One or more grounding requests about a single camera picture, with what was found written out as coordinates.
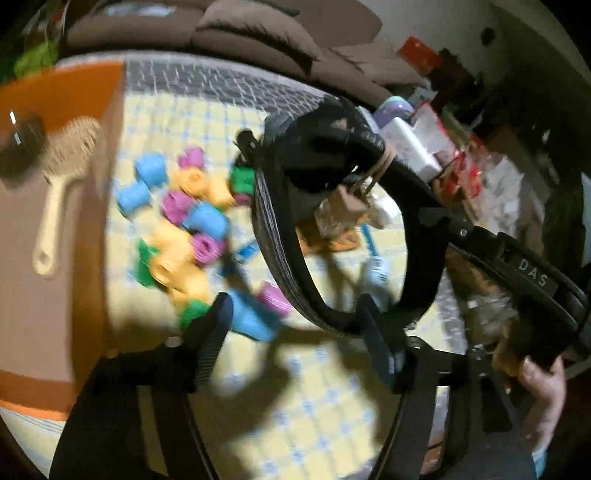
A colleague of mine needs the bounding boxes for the cream hairbrush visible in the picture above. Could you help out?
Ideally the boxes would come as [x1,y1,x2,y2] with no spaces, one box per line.
[31,116,105,278]

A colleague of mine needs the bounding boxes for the brown sofa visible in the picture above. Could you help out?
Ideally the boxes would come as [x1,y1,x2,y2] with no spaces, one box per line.
[60,0,417,95]

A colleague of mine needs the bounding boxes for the pile of red packets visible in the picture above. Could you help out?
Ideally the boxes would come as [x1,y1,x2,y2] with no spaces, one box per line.
[411,102,546,259]

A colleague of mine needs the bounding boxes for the large brown sofa cushion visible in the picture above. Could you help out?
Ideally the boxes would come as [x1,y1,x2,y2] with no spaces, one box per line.
[191,2,325,71]

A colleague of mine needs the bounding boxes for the blue hair roller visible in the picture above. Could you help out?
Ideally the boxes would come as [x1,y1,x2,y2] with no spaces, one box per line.
[226,291,283,343]

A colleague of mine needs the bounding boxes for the clear container black hair ties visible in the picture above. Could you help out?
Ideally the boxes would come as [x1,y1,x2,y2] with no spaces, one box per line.
[0,111,48,184]

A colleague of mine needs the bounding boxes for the glass bottle with cork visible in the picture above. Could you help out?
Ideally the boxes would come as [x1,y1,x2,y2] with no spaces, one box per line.
[316,182,377,241]

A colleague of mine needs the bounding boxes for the pile of colourful hair rollers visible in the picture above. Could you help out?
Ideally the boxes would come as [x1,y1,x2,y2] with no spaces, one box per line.
[115,147,260,330]

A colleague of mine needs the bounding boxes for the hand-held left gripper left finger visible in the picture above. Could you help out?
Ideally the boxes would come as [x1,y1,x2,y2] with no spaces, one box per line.
[48,292,235,480]

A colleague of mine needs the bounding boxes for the pink hair roller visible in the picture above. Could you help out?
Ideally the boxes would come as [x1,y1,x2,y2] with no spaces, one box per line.
[256,282,295,320]

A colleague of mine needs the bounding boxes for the red cardboard boxes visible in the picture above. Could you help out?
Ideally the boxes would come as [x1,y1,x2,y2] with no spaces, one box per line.
[399,37,445,75]

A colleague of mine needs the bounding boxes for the small white box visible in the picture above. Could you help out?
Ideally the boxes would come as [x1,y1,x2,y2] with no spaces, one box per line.
[369,196,399,230]

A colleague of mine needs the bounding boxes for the white floral case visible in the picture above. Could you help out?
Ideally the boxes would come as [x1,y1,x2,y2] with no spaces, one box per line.
[381,117,443,179]

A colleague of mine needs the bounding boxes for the orange patterned pouch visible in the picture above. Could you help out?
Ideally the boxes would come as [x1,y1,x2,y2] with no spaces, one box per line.
[298,222,362,256]

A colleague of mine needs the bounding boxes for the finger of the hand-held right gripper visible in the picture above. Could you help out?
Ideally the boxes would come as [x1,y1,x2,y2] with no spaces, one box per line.
[323,98,468,241]
[264,114,363,192]

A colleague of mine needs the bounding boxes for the black white patterned headband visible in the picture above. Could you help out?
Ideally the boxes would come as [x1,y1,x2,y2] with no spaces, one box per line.
[250,159,440,340]

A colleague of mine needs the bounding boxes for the pastel purple container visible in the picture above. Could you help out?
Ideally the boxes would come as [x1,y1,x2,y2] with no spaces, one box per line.
[374,95,415,128]

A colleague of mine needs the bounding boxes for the person's right hand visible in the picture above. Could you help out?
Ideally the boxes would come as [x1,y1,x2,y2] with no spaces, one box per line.
[493,342,568,460]

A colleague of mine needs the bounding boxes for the yellow plaid tablecloth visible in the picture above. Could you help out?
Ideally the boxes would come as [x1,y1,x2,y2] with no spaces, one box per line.
[0,90,463,480]

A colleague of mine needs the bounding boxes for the lime green bag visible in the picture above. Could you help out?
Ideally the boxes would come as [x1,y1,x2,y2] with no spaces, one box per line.
[14,39,59,78]

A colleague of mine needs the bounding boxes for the white lotion bottle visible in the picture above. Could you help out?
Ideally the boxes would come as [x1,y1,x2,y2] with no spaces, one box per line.
[362,258,394,302]

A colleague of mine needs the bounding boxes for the orange cardboard box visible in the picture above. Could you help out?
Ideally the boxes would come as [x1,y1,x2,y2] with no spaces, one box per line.
[0,62,126,422]

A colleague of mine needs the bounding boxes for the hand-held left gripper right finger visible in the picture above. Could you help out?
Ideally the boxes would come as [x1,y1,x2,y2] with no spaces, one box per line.
[355,293,536,480]

